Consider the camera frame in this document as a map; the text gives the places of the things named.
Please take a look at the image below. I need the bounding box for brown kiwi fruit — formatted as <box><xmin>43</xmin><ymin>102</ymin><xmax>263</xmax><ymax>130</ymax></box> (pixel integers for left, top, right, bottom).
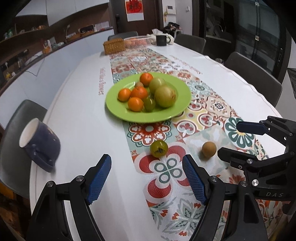
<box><xmin>202</xmin><ymin>141</ymin><xmax>217</xmax><ymax>159</ymax></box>

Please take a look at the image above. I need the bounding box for green tomato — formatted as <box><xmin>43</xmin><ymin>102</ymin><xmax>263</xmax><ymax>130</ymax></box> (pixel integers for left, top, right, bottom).
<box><xmin>143</xmin><ymin>97</ymin><xmax>156</xmax><ymax>112</ymax></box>
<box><xmin>150</xmin><ymin>140</ymin><xmax>168</xmax><ymax>158</ymax></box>

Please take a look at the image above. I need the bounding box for large green pear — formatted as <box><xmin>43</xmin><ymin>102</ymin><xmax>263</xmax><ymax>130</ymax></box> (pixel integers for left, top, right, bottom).
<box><xmin>154</xmin><ymin>85</ymin><xmax>176</xmax><ymax>108</ymax></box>

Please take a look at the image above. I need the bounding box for small orange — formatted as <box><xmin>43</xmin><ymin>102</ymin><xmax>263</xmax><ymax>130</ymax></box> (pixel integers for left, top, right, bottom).
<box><xmin>117</xmin><ymin>88</ymin><xmax>132</xmax><ymax>102</ymax></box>
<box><xmin>127</xmin><ymin>97</ymin><xmax>144</xmax><ymax>112</ymax></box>

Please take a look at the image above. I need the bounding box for large orange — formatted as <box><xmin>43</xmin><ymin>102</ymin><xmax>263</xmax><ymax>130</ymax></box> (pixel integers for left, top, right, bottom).
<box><xmin>130</xmin><ymin>86</ymin><xmax>149</xmax><ymax>100</ymax></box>

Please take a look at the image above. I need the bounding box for grey chair right near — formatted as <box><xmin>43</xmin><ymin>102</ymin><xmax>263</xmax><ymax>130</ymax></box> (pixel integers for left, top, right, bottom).
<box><xmin>224</xmin><ymin>52</ymin><xmax>282</xmax><ymax>107</ymax></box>

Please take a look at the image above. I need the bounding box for grey chair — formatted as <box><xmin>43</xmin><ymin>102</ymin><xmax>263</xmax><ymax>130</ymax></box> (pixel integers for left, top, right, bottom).
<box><xmin>0</xmin><ymin>99</ymin><xmax>47</xmax><ymax>199</ymax></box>
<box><xmin>224</xmin><ymin>52</ymin><xmax>282</xmax><ymax>107</ymax></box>
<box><xmin>174</xmin><ymin>34</ymin><xmax>206</xmax><ymax>54</ymax></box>

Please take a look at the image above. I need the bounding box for grey chair left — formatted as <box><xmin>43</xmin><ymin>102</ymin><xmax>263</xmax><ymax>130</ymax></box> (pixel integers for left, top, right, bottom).
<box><xmin>0</xmin><ymin>99</ymin><xmax>47</xmax><ymax>199</ymax></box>

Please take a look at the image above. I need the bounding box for dark blue mug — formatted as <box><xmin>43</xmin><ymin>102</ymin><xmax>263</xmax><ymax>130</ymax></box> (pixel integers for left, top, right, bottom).
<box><xmin>18</xmin><ymin>118</ymin><xmax>61</xmax><ymax>173</ymax></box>

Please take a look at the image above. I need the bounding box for patterned table runner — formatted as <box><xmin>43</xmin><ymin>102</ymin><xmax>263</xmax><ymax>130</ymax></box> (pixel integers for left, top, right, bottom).
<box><xmin>110</xmin><ymin>45</ymin><xmax>283</xmax><ymax>240</ymax></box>

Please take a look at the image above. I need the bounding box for white tablecloth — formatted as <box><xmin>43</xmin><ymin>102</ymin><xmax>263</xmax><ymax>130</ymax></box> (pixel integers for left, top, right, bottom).
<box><xmin>29</xmin><ymin>43</ymin><xmax>296</xmax><ymax>241</ymax></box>

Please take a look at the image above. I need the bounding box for green plate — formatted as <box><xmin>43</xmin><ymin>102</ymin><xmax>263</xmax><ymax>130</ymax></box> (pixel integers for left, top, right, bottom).
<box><xmin>105</xmin><ymin>72</ymin><xmax>191</xmax><ymax>123</ymax></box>

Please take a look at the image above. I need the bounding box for grey chair right far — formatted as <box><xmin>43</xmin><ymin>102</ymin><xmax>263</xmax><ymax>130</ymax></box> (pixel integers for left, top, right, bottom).
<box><xmin>174</xmin><ymin>34</ymin><xmax>206</xmax><ymax>54</ymax></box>

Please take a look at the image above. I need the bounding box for orange on plate right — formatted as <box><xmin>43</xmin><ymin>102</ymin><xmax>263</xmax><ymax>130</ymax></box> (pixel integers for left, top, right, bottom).
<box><xmin>139</xmin><ymin>72</ymin><xmax>154</xmax><ymax>87</ymax></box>

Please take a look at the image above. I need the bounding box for small brown fruit on plate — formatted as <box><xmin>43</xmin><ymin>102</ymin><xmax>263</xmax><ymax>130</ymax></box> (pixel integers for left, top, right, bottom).
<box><xmin>135</xmin><ymin>81</ymin><xmax>144</xmax><ymax>87</ymax></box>

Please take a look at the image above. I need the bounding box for black mug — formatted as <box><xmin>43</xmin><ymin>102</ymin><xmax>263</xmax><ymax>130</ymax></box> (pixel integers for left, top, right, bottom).
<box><xmin>156</xmin><ymin>35</ymin><xmax>171</xmax><ymax>46</ymax></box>

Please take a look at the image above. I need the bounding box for white cloth bundle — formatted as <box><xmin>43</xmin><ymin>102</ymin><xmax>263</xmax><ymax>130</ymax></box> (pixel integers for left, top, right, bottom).
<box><xmin>146</xmin><ymin>29</ymin><xmax>175</xmax><ymax>45</ymax></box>

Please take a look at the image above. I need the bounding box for wicker basket box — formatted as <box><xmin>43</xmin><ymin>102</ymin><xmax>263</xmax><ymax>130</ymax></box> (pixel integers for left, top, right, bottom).
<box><xmin>103</xmin><ymin>38</ymin><xmax>125</xmax><ymax>55</ymax></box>

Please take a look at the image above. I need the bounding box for grey chair far end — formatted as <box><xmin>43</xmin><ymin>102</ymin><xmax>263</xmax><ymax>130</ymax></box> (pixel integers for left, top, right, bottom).
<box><xmin>107</xmin><ymin>31</ymin><xmax>138</xmax><ymax>41</ymax></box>

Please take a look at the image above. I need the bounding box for dark wooden door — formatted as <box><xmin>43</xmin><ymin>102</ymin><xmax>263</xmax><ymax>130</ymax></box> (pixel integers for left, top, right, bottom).
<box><xmin>109</xmin><ymin>0</ymin><xmax>163</xmax><ymax>36</ymax></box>

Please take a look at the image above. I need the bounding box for red poster on door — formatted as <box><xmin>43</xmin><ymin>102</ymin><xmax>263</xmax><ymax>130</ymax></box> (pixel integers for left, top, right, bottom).
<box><xmin>125</xmin><ymin>0</ymin><xmax>144</xmax><ymax>22</ymax></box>

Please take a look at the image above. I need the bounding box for white wire fruit basket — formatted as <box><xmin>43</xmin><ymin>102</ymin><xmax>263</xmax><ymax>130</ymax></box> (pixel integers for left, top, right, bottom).
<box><xmin>123</xmin><ymin>36</ymin><xmax>152</xmax><ymax>48</ymax></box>

